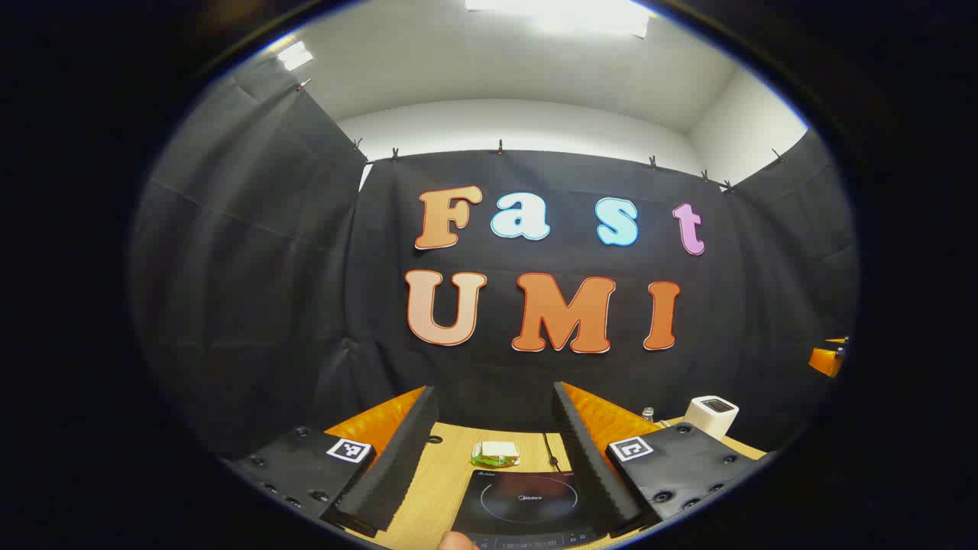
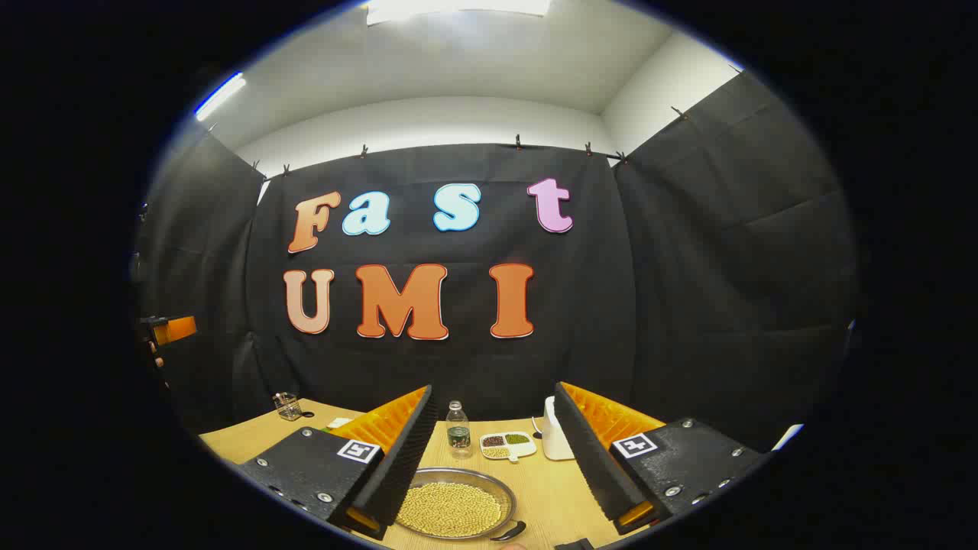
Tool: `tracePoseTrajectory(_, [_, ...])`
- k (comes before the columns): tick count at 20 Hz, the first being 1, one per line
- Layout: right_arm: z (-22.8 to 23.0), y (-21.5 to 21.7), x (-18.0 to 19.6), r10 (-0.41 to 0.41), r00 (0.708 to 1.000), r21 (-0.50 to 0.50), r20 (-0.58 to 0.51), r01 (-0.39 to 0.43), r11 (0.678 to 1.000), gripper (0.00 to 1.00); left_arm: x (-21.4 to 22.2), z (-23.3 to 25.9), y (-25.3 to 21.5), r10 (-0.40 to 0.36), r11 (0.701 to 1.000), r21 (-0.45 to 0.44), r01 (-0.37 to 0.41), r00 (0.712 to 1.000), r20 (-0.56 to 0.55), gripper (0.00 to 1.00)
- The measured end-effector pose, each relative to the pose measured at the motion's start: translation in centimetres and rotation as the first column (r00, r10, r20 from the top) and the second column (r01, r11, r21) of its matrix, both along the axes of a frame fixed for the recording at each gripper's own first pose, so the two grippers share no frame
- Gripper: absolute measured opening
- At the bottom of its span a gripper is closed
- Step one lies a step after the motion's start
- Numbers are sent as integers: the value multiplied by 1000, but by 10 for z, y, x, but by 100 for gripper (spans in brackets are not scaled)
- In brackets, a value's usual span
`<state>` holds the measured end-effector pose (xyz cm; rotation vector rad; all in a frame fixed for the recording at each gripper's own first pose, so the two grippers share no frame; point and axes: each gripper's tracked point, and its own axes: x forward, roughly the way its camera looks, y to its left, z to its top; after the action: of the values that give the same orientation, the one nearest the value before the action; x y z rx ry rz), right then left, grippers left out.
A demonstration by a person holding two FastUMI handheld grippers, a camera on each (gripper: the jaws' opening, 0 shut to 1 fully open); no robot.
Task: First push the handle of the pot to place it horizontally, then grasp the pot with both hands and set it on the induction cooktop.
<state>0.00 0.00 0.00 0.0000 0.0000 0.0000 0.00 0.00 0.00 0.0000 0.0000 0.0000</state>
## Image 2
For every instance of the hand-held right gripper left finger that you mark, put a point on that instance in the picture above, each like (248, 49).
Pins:
(405, 466)

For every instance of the narrow ceiling light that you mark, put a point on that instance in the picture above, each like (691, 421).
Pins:
(220, 95)

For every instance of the clear plastic water bottle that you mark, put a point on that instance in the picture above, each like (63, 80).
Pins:
(458, 435)

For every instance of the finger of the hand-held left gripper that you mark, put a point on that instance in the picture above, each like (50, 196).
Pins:
(176, 330)

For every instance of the wide ceiling light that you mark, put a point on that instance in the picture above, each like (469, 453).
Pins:
(458, 8)

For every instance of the row of black cloth clips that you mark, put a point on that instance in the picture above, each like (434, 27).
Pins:
(518, 142)

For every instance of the pile of yellow soybeans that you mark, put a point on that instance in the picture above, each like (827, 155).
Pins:
(451, 508)

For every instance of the black backdrop cloth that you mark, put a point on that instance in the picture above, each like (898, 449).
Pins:
(688, 290)

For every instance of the white divided bean dish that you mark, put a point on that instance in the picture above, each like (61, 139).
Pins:
(506, 444)

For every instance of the sandwich with lettuce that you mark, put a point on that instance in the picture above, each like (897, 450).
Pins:
(338, 422)

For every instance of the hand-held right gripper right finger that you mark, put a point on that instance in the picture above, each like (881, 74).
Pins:
(588, 458)

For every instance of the white toaster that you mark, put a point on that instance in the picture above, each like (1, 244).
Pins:
(552, 439)

